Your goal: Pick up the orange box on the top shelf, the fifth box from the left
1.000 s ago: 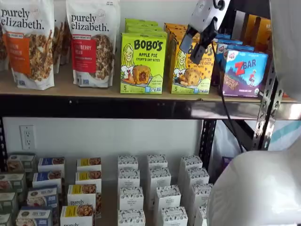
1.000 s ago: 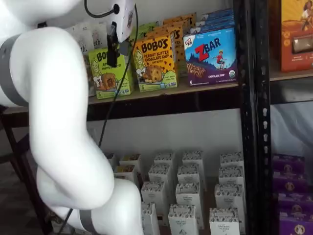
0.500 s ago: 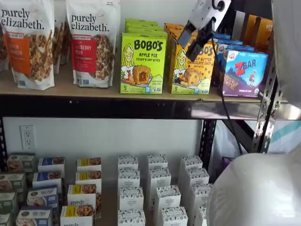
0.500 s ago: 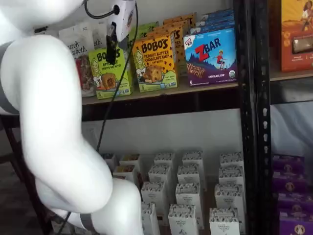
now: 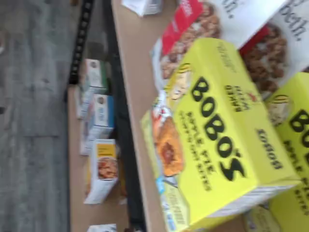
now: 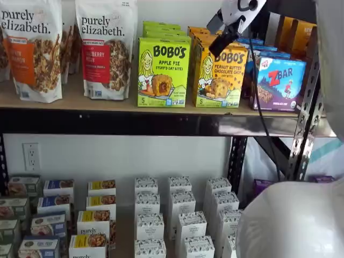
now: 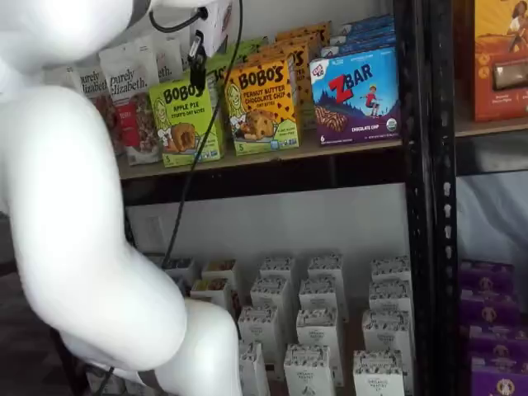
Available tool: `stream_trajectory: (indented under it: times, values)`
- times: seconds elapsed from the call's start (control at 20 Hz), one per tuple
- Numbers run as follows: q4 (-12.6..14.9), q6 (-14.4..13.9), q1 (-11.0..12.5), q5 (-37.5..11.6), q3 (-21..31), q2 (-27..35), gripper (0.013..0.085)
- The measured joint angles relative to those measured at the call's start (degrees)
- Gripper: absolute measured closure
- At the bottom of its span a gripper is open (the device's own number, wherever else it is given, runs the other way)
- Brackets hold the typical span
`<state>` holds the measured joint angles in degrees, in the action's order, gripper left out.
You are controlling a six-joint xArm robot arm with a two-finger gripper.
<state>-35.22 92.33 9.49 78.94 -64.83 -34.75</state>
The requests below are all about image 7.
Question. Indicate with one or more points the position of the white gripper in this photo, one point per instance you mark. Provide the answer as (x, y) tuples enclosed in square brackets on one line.
[(216, 29)]

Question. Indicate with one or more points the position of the orange Bobo's peanut butter box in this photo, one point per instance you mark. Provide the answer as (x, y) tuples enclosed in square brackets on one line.
[(309, 33), (264, 103), (299, 62)]

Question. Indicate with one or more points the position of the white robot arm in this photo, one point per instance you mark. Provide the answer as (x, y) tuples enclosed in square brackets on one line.
[(82, 206)]

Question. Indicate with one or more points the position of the wooden shelf board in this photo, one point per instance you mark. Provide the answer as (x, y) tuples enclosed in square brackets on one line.
[(495, 128), (288, 152)]

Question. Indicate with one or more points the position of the blue Zbar snack box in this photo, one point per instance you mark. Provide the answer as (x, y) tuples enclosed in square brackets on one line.
[(371, 21), (367, 34), (354, 103), (371, 44)]

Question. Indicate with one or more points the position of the black metal shelf rack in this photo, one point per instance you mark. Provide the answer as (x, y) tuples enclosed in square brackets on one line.
[(412, 206), (437, 123)]

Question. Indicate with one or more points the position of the large orange cardboard box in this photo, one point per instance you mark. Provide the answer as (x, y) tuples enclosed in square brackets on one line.
[(495, 49)]

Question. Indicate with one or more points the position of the purple snack box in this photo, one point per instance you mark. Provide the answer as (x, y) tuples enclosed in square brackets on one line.
[(488, 309), (486, 276), (499, 379), (499, 342)]

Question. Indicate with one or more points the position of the white organic pantry carton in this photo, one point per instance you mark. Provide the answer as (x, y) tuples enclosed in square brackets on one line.
[(377, 375), (307, 371), (317, 330), (251, 371), (389, 299), (319, 295), (389, 270), (385, 334), (277, 270), (270, 295), (257, 330), (326, 268)]

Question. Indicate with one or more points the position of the white wall outlet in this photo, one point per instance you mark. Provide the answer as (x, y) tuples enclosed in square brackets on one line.
[(153, 229)]

